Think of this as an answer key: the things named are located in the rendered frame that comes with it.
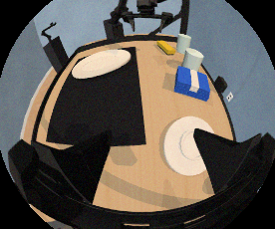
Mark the yellow rectangular block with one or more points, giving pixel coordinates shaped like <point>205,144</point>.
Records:
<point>169,50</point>

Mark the cream oval platter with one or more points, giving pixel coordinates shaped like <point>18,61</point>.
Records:
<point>100,63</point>

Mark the white round saucer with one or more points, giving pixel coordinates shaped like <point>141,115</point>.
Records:
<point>179,148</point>

